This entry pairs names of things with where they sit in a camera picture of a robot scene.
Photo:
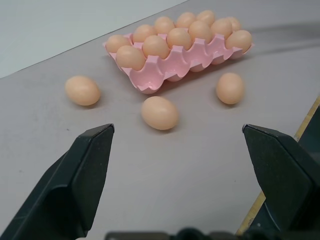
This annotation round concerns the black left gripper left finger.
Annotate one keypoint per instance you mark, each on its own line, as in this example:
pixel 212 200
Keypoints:
pixel 62 190

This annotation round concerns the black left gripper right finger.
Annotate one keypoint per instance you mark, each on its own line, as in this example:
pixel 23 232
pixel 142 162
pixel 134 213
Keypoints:
pixel 287 180

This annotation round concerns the pink plastic egg tray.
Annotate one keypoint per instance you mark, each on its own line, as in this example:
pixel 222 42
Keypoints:
pixel 172 66

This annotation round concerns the pale wooden table edge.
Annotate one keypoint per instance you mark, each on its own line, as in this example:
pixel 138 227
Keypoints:
pixel 303 122

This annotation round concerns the beige egg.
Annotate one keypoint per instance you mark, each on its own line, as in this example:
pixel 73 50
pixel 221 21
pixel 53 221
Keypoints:
pixel 159 113
pixel 143 32
pixel 179 38
pixel 239 41
pixel 130 57
pixel 116 42
pixel 221 28
pixel 155 46
pixel 199 31
pixel 185 19
pixel 206 16
pixel 236 23
pixel 82 90
pixel 230 88
pixel 164 24

